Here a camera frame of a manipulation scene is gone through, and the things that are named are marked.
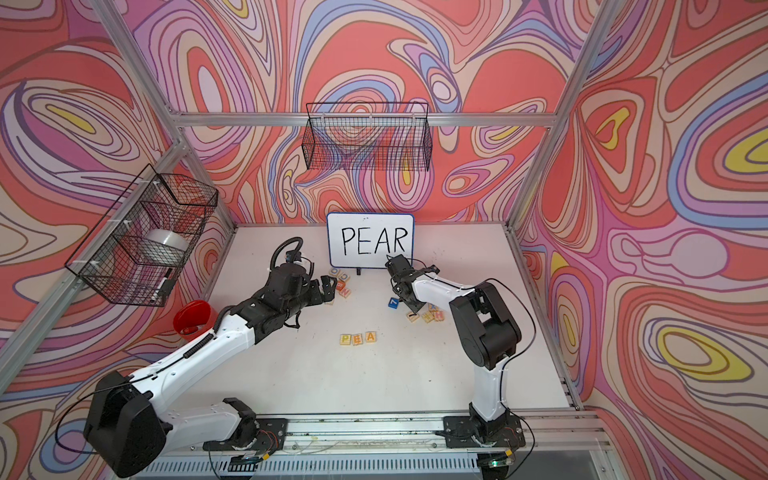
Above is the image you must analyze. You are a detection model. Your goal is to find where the black wire basket wall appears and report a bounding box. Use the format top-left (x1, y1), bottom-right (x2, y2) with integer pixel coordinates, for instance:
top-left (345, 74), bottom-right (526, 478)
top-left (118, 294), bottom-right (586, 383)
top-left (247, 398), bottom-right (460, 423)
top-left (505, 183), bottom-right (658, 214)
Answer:
top-left (301, 100), bottom-right (433, 172)
top-left (65, 165), bottom-right (219, 307)

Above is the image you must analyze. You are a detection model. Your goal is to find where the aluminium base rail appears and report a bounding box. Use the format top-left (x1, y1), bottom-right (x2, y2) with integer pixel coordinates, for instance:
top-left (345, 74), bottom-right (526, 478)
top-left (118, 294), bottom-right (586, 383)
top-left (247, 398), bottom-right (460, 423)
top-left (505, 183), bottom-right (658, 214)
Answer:
top-left (137, 410), bottom-right (628, 479)

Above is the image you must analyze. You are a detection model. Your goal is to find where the white board reading PEAR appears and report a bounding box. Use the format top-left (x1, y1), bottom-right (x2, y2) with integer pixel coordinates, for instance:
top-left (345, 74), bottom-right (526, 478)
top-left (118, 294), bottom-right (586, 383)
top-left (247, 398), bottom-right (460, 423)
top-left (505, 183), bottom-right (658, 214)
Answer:
top-left (326, 212), bottom-right (415, 269)

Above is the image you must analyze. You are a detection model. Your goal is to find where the red plastic cup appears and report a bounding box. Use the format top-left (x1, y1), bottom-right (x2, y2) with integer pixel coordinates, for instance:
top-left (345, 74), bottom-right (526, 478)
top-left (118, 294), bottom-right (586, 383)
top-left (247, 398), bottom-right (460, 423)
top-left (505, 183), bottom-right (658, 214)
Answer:
top-left (172, 300), bottom-right (218, 341)

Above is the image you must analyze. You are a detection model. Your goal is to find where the black wire basket back wall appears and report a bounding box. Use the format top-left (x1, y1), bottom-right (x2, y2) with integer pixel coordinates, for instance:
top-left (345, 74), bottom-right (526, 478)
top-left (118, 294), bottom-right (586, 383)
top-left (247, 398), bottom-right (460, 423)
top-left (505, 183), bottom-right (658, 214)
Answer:
top-left (301, 100), bottom-right (433, 172)

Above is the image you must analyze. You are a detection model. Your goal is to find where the black wire basket left wall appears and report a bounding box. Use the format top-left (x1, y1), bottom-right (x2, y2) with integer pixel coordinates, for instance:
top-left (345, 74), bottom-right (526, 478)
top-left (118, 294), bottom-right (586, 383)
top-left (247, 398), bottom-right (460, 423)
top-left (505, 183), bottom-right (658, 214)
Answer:
top-left (65, 165), bottom-right (219, 307)

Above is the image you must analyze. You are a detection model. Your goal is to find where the white tape roll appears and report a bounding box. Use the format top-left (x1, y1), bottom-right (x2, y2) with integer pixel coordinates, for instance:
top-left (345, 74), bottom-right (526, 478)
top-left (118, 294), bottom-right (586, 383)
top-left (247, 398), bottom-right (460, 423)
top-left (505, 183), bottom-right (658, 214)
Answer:
top-left (142, 229), bottom-right (189, 266)

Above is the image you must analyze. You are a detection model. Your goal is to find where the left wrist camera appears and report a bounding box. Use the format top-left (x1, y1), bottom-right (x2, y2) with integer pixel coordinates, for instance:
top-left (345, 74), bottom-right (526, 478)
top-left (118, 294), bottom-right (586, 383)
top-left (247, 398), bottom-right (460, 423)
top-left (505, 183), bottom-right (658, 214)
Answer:
top-left (285, 249), bottom-right (302, 263)

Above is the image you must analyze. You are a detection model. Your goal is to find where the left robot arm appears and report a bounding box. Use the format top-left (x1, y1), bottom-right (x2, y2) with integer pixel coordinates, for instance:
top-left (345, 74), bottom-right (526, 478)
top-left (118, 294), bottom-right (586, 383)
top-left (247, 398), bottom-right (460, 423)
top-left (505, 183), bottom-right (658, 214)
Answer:
top-left (83, 236), bottom-right (337, 478)

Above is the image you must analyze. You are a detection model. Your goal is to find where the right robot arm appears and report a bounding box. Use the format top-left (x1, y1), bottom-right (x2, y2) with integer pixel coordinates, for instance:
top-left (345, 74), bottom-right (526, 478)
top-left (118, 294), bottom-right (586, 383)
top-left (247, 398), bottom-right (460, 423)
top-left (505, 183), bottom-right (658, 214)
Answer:
top-left (385, 255), bottom-right (526, 453)

